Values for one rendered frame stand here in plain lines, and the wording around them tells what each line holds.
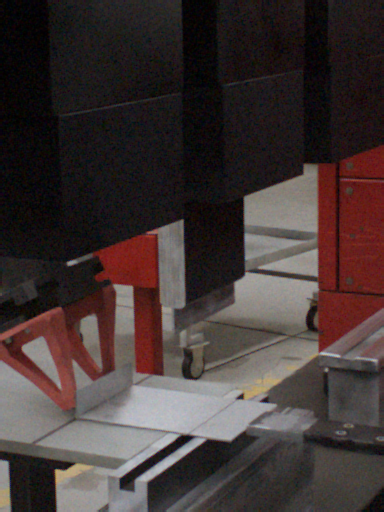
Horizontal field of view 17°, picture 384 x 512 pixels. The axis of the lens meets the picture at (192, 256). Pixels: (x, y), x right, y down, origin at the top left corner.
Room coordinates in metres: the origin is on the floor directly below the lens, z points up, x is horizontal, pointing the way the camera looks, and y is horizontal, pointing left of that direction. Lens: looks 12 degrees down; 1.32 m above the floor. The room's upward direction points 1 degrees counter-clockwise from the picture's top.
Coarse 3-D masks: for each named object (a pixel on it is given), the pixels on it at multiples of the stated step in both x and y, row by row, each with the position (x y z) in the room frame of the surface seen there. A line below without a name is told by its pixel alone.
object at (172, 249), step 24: (192, 216) 0.89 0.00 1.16; (216, 216) 0.92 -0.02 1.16; (240, 216) 0.96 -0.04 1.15; (168, 240) 0.88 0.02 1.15; (192, 240) 0.89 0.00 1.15; (216, 240) 0.92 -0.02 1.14; (240, 240) 0.96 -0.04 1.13; (168, 264) 0.88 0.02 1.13; (192, 264) 0.89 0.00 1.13; (216, 264) 0.92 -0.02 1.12; (240, 264) 0.96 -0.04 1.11; (168, 288) 0.88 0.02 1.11; (192, 288) 0.89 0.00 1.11; (216, 288) 0.92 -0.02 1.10; (192, 312) 0.91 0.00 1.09; (216, 312) 0.94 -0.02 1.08
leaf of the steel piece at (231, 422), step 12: (228, 408) 0.95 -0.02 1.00; (240, 408) 0.95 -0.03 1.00; (252, 408) 0.95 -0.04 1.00; (264, 408) 0.95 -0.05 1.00; (216, 420) 0.92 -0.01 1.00; (228, 420) 0.92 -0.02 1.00; (240, 420) 0.92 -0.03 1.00; (192, 432) 0.90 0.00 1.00; (204, 432) 0.90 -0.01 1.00; (216, 432) 0.90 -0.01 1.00; (228, 432) 0.90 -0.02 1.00; (240, 432) 0.90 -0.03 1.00
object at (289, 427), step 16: (272, 416) 0.92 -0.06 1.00; (288, 416) 0.92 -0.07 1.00; (304, 416) 0.92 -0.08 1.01; (256, 432) 0.90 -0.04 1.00; (272, 432) 0.89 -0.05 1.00; (288, 432) 0.89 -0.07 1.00; (304, 432) 0.89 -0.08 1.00; (320, 432) 0.88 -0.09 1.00; (336, 432) 0.88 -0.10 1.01; (352, 432) 0.88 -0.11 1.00; (368, 432) 0.88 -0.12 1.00; (336, 448) 0.87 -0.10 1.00; (352, 448) 0.87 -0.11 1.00; (368, 448) 0.86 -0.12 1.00
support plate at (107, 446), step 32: (0, 384) 1.03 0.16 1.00; (32, 384) 1.03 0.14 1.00; (160, 384) 1.02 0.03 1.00; (192, 384) 1.02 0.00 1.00; (224, 384) 1.02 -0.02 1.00; (0, 416) 0.95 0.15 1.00; (32, 416) 0.95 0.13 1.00; (64, 416) 0.95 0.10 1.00; (0, 448) 0.90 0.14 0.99; (32, 448) 0.89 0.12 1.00; (64, 448) 0.88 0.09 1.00; (96, 448) 0.88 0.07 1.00; (128, 448) 0.87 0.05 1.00
